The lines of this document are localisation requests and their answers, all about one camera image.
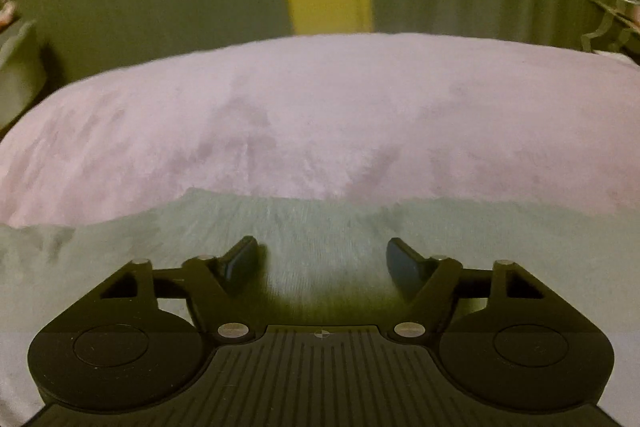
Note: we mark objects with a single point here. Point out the grey cushion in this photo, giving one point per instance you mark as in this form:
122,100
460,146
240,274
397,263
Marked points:
17,72

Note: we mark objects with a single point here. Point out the grey pants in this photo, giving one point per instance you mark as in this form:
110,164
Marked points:
320,252

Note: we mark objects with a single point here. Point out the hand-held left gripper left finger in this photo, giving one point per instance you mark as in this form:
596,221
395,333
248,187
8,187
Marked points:
241,259

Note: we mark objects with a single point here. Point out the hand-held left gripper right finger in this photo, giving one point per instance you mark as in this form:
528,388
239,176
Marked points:
403,259

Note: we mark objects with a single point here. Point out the pink fleece blanket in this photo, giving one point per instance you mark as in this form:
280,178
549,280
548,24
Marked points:
310,122

